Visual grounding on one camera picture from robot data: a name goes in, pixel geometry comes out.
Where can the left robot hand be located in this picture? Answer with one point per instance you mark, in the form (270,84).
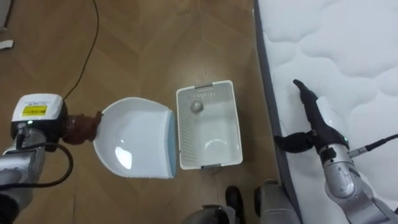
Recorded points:
(37,109)

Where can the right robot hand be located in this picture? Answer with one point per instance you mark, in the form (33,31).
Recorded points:
(320,130)

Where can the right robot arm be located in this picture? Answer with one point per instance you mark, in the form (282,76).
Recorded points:
(345,180)

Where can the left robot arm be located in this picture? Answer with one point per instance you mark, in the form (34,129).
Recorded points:
(18,174)

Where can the small white flat object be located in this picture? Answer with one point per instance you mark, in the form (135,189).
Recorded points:
(6,44)

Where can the white quilted bed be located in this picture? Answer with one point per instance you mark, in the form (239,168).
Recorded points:
(342,46)

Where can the white perforated plastic basket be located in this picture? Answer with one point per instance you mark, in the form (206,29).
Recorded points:
(214,137)

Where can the crumpled foil ball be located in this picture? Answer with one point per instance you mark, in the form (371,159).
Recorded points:
(196,106)

